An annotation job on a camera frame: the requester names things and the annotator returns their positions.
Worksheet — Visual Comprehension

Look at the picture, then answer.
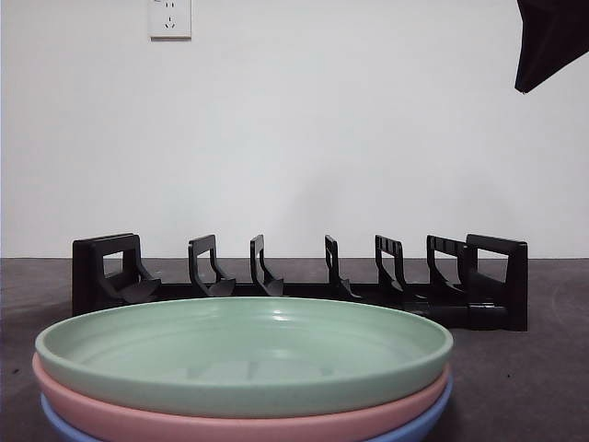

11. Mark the blue round plate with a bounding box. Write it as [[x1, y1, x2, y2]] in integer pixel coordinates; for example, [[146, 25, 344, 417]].
[[40, 371, 455, 442]]

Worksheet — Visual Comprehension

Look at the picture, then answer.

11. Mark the pink round plate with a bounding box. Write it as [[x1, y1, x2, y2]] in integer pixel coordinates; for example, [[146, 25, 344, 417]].
[[31, 353, 451, 442]]

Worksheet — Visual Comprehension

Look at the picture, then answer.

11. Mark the black plastic dish rack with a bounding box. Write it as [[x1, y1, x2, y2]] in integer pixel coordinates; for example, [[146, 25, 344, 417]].
[[71, 233, 530, 333]]

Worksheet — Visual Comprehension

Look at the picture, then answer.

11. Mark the green round plate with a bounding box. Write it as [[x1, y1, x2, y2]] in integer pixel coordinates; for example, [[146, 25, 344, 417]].
[[34, 296, 455, 408]]

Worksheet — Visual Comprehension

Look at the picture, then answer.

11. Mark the white wall socket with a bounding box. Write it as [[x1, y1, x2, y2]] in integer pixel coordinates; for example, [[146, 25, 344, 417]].
[[148, 0, 193, 41]]

